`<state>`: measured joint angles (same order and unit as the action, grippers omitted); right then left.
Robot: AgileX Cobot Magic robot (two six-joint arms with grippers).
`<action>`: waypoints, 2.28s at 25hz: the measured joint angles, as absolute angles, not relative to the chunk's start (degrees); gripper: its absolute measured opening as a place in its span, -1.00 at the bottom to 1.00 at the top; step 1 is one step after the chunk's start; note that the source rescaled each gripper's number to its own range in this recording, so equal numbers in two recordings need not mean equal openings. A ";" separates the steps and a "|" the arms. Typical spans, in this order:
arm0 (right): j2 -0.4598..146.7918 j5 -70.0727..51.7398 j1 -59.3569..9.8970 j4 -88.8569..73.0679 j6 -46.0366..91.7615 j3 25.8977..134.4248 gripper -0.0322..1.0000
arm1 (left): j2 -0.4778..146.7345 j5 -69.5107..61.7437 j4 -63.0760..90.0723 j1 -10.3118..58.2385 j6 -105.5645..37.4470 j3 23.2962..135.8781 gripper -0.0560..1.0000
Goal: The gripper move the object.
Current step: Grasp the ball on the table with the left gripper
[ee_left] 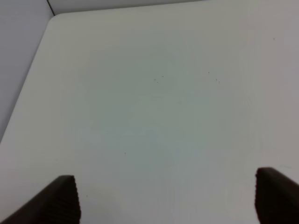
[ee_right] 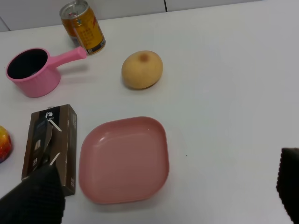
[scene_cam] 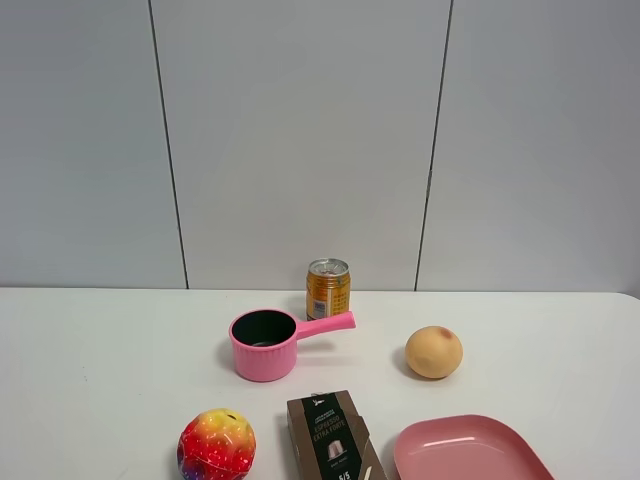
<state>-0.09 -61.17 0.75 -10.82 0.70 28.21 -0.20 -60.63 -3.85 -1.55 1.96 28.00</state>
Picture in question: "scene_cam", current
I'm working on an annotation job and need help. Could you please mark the pink square plate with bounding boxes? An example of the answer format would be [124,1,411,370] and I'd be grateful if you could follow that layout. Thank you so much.
[394,414,552,480]

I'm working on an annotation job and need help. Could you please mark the pale peach fruit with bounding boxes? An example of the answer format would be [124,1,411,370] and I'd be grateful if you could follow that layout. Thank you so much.
[404,326,464,380]

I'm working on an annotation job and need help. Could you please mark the brown espresso capsule box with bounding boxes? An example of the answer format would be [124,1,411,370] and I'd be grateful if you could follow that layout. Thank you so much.
[287,390,387,480]

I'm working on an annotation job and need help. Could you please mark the red yellow strawberry ball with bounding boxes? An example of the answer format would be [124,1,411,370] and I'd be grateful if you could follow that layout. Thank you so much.
[176,408,256,480]

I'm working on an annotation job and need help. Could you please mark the pink saucepan with handle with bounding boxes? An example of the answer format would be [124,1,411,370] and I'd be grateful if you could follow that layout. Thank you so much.
[229,309,356,382]

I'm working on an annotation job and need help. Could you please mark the orange drink can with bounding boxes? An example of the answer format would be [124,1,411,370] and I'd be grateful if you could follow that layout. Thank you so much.
[306,258,351,321]

